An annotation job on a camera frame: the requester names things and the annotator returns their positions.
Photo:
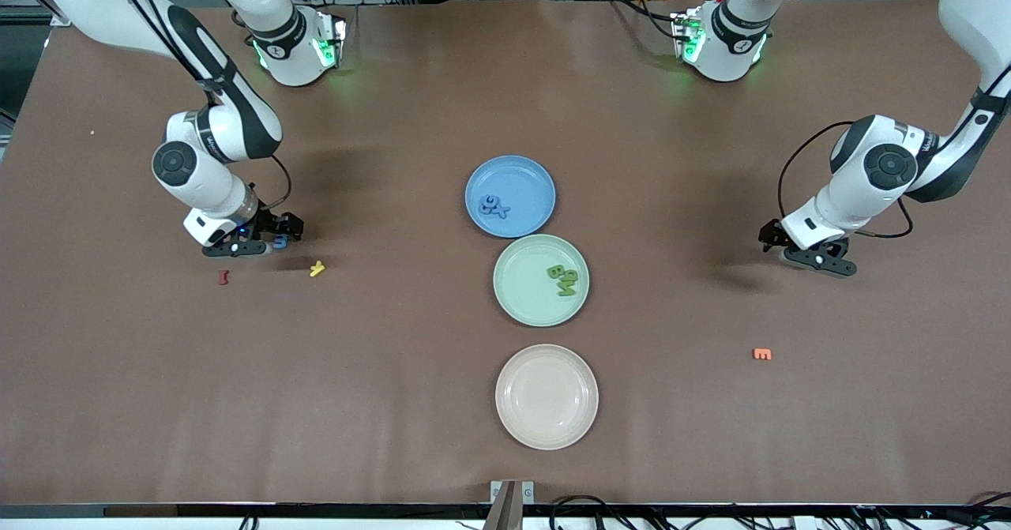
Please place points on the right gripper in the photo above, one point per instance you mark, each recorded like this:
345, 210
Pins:
273, 223

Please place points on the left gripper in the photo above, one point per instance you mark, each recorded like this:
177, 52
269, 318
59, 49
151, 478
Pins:
768, 234

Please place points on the blue letter G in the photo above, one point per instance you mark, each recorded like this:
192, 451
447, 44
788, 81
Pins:
490, 201

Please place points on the green lowercase letter b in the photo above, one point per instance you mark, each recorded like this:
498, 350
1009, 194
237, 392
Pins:
571, 276

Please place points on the blue letter X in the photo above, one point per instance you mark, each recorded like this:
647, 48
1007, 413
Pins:
501, 213

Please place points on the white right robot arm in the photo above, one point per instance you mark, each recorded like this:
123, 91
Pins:
205, 186

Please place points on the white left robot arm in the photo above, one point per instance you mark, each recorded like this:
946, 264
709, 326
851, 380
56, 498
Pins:
853, 198

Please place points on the yellow letter K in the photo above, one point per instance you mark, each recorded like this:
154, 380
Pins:
317, 268

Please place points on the green plate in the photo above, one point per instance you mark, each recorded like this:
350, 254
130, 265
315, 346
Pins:
521, 285

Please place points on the blue plate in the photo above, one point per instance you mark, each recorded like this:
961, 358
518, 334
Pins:
525, 182

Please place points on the beige plate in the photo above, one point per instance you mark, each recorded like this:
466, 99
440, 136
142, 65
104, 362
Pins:
546, 397

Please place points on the metal table bracket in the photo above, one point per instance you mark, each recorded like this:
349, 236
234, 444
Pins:
528, 490

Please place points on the grey metal post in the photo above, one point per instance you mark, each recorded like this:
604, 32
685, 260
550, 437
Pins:
505, 510

